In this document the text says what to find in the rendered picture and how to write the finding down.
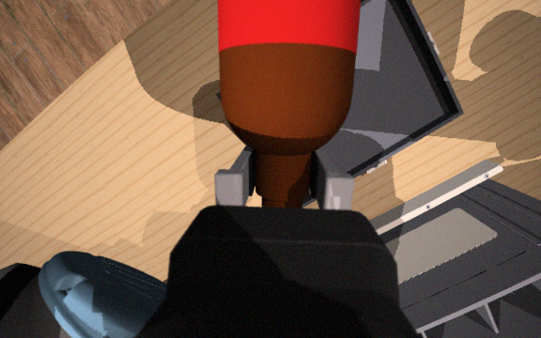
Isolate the brown bottle with red label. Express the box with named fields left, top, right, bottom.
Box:
left=218, top=0, right=361, bottom=208

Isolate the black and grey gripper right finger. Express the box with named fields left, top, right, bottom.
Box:
left=309, top=148, right=355, bottom=210

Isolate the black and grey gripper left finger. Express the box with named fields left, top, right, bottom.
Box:
left=214, top=145, right=255, bottom=206

